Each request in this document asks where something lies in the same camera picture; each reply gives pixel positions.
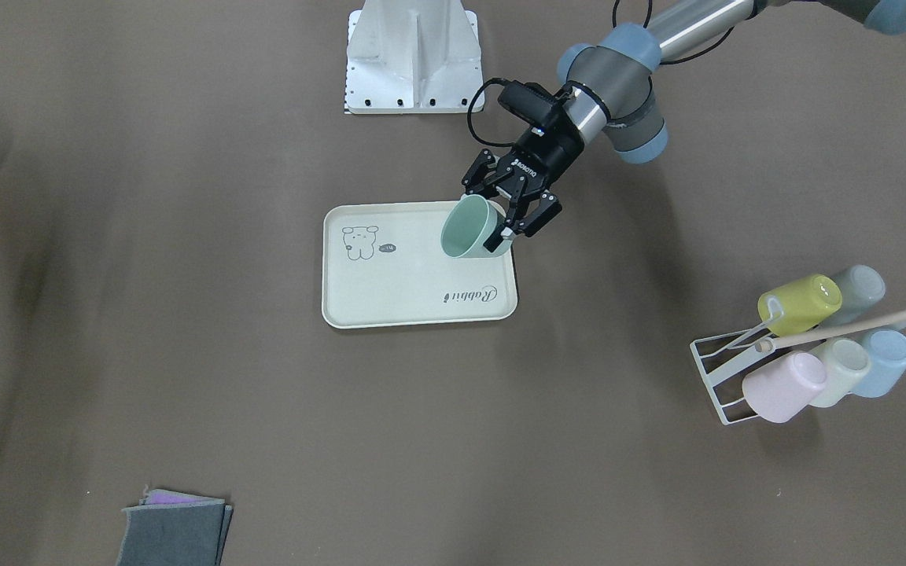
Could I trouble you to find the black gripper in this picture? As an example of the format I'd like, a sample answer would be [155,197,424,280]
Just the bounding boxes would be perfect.
[462,128,586,254]

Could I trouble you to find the green cup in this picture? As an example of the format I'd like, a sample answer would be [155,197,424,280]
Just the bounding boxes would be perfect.
[440,196,513,259]

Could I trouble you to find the cream rectangular tray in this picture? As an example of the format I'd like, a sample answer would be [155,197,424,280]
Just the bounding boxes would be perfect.
[321,201,518,329]

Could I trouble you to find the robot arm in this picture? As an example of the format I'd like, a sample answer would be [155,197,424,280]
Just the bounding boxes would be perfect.
[441,1,770,258]

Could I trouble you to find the yellow cup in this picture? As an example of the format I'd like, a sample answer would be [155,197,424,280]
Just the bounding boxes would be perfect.
[757,274,844,336]

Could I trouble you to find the pink cup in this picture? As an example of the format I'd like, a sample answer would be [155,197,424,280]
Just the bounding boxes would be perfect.
[742,351,827,424]

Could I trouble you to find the grey cup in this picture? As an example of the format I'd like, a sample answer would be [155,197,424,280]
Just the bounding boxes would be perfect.
[820,264,886,326]

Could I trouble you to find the white cup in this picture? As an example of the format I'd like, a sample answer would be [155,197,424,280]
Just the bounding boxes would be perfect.
[808,337,871,408]

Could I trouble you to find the light blue cup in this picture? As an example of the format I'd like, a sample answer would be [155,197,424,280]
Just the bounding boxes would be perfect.
[851,329,906,399]

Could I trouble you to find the grey folded cloth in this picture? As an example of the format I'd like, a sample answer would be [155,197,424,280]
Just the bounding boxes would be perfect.
[116,488,234,565]

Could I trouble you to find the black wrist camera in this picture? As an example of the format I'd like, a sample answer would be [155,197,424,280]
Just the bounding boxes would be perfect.
[499,80,564,131]

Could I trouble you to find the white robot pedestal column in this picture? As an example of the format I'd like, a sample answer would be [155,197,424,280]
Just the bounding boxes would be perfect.
[343,1,483,115]

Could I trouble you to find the white wire cup rack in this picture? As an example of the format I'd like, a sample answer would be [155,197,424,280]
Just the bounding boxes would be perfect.
[689,308,906,425]

